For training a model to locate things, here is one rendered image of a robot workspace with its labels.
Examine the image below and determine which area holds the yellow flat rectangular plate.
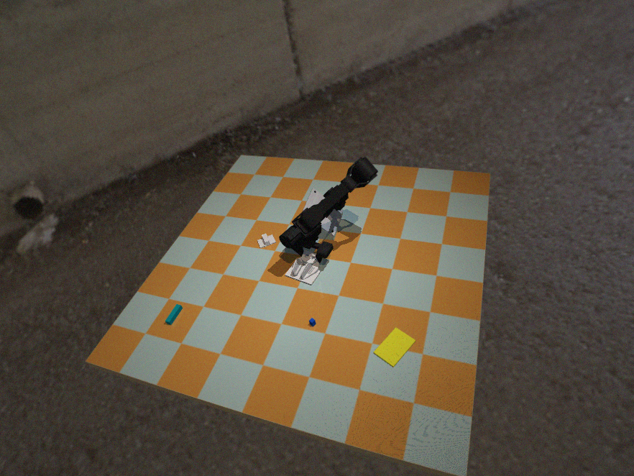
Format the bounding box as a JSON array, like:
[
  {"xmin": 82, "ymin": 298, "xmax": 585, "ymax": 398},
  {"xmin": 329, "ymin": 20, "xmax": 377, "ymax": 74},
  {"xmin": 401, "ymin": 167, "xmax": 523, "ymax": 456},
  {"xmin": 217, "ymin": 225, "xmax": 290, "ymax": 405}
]
[{"xmin": 373, "ymin": 327, "xmax": 416, "ymax": 367}]

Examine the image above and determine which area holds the teal rectangular bar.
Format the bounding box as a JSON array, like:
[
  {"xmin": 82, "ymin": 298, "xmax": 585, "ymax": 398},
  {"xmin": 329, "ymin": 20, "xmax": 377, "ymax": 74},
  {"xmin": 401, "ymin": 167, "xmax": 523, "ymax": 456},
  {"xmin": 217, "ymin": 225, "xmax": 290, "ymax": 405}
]
[{"xmin": 165, "ymin": 304, "xmax": 183, "ymax": 325}]

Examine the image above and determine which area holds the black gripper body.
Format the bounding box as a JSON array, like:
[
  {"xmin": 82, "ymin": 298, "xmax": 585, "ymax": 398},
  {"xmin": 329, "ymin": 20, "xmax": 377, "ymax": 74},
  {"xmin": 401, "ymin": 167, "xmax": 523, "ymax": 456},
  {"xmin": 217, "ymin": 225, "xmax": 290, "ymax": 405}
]
[{"xmin": 293, "ymin": 232, "xmax": 333, "ymax": 258}]

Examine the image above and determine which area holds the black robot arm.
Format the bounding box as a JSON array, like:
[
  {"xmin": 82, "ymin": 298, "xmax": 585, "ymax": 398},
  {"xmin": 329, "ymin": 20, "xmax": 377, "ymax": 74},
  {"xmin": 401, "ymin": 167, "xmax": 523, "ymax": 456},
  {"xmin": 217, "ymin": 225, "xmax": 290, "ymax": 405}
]
[{"xmin": 279, "ymin": 157, "xmax": 378, "ymax": 249}]

